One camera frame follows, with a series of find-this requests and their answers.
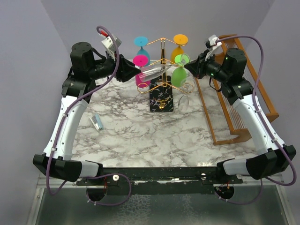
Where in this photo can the aluminium extrusion rail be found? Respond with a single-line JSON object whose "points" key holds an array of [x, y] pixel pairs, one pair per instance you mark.
{"points": [[55, 183]]}

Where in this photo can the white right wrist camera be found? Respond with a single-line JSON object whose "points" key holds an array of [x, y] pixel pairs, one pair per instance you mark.
{"points": [[212, 45]]}

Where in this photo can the gold wine glass rack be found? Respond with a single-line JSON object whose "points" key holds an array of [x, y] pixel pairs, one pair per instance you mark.
{"points": [[160, 89]]}

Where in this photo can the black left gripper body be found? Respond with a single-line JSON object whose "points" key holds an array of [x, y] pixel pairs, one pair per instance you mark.
{"points": [[102, 68]]}

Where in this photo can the small blue white card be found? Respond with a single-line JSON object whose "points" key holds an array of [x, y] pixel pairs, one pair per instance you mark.
{"points": [[96, 121]]}

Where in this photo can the orange wine glass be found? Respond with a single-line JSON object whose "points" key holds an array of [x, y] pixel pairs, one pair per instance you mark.
{"points": [[180, 40]]}

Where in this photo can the wooden tiered shelf rack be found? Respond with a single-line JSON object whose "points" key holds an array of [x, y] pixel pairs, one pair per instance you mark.
{"points": [[235, 124]]}

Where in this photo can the blue wine glass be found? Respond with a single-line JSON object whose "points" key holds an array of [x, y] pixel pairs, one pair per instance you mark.
{"points": [[142, 41]]}

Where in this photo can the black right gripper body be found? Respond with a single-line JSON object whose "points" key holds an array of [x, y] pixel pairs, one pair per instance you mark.
{"points": [[211, 68]]}

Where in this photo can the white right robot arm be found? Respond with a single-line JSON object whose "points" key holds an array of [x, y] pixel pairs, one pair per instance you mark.
{"points": [[273, 154]]}

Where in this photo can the clear wine glass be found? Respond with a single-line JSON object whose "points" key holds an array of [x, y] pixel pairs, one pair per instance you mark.
{"points": [[153, 71]]}

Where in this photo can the pink wine glass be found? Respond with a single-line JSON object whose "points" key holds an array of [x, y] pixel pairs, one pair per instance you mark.
{"points": [[141, 61]]}

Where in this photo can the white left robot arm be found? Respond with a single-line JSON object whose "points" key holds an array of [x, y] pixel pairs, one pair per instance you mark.
{"points": [[55, 161]]}

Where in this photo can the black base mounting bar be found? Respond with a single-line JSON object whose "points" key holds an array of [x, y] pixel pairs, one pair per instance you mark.
{"points": [[158, 180]]}

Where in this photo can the clear champagne flute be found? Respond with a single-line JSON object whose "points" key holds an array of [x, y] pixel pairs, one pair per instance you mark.
{"points": [[183, 102]]}

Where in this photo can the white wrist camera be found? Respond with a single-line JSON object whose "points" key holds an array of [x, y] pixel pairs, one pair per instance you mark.
{"points": [[108, 44], [212, 45]]}

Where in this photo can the green wine glass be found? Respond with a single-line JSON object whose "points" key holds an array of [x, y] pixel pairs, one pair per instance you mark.
{"points": [[179, 75]]}

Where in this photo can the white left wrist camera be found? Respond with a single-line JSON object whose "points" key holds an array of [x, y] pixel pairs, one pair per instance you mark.
{"points": [[108, 44]]}

